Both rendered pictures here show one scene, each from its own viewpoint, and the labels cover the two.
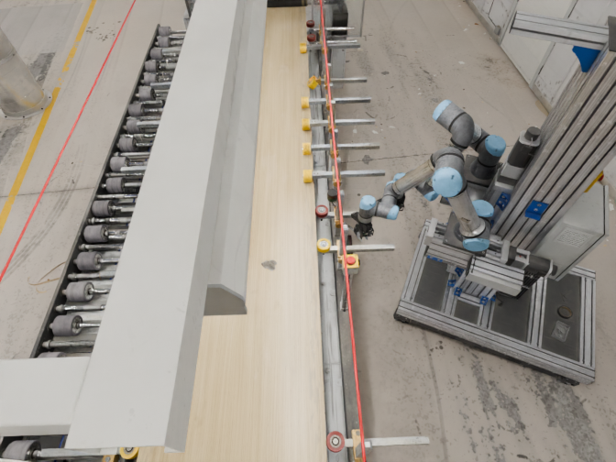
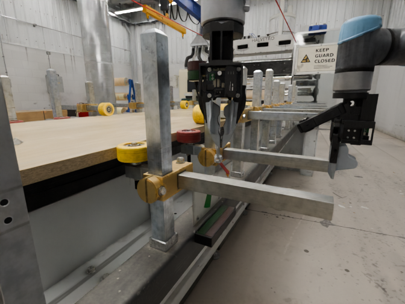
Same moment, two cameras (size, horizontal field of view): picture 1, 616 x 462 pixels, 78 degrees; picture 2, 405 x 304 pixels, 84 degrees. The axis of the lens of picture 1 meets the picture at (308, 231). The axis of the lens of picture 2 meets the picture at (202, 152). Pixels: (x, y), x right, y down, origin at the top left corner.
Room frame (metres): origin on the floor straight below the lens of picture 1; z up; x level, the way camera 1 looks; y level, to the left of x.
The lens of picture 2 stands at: (0.80, -0.47, 1.02)
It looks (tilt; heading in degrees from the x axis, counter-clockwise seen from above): 14 degrees down; 27
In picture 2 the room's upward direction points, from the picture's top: straight up
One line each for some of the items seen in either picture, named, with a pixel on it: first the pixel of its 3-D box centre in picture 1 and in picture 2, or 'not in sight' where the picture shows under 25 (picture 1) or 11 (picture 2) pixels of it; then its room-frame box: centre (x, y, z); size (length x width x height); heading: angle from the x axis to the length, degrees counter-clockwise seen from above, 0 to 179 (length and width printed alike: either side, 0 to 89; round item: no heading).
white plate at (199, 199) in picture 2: not in sight; (214, 189); (1.37, -0.22, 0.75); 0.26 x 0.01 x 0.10; 0
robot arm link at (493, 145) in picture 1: (491, 148); not in sight; (1.60, -1.07, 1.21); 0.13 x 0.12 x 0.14; 30
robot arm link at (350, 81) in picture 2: not in sight; (351, 83); (1.44, -0.53, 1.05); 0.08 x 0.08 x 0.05
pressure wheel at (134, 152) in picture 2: (324, 248); (135, 166); (1.19, -0.09, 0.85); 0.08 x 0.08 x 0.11
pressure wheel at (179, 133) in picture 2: (321, 214); (188, 146); (1.44, -0.09, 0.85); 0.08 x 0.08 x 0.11
